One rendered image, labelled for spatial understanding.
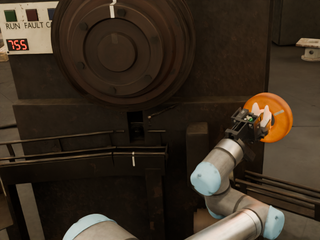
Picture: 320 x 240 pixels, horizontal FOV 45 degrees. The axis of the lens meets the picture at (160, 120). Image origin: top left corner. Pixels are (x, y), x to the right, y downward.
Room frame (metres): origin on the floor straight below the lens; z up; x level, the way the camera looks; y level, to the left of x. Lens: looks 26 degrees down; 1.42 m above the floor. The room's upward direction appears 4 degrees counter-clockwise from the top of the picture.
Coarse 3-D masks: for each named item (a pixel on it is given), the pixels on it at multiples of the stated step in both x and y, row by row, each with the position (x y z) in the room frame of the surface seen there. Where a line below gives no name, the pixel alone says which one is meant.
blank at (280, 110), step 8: (256, 96) 1.06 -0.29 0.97; (264, 96) 1.04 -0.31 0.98; (272, 96) 1.04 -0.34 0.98; (248, 104) 1.07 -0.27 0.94; (264, 104) 1.04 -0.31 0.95; (272, 104) 1.02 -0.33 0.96; (280, 104) 1.01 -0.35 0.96; (272, 112) 1.02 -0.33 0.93; (280, 112) 1.00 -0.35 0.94; (288, 112) 1.00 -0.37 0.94; (280, 120) 1.00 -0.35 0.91; (288, 120) 0.99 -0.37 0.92; (272, 128) 1.02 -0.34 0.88; (280, 128) 1.00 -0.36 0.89; (288, 128) 0.99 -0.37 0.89; (272, 136) 1.01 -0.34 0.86; (280, 136) 1.00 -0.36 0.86
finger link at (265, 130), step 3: (270, 120) 1.00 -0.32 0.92; (267, 123) 0.98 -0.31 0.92; (270, 123) 0.99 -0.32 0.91; (267, 126) 0.97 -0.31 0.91; (261, 129) 0.96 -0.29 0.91; (264, 129) 0.96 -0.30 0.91; (267, 129) 0.96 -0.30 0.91; (261, 132) 0.96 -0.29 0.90; (264, 132) 0.95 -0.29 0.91; (267, 132) 0.95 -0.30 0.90; (261, 135) 0.95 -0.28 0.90; (264, 135) 0.95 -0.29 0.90; (261, 138) 0.95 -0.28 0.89
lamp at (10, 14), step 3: (6, 12) 1.39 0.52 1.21; (9, 12) 1.39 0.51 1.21; (12, 12) 1.39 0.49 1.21; (6, 15) 1.39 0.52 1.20; (9, 15) 1.39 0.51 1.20; (12, 15) 1.39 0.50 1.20; (6, 18) 1.39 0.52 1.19; (9, 18) 1.39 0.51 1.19; (12, 18) 1.39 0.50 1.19; (15, 18) 1.39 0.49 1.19
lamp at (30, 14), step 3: (27, 12) 1.38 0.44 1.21; (30, 12) 1.38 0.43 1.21; (33, 12) 1.38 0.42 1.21; (27, 15) 1.38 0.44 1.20; (30, 15) 1.38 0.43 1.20; (33, 15) 1.38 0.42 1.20; (36, 15) 1.38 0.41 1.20; (30, 18) 1.38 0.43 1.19; (33, 18) 1.38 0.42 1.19; (36, 18) 1.38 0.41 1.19
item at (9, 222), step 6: (0, 180) 1.08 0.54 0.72; (0, 186) 1.16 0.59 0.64; (0, 192) 1.16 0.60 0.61; (0, 198) 1.13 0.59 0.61; (6, 198) 0.99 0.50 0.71; (0, 204) 1.10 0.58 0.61; (6, 204) 1.09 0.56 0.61; (0, 210) 1.06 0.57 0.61; (6, 210) 1.06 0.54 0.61; (0, 216) 1.03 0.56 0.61; (6, 216) 1.03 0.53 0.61; (0, 222) 1.00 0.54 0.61; (6, 222) 1.00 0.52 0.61; (12, 222) 0.99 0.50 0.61; (0, 228) 0.97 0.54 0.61
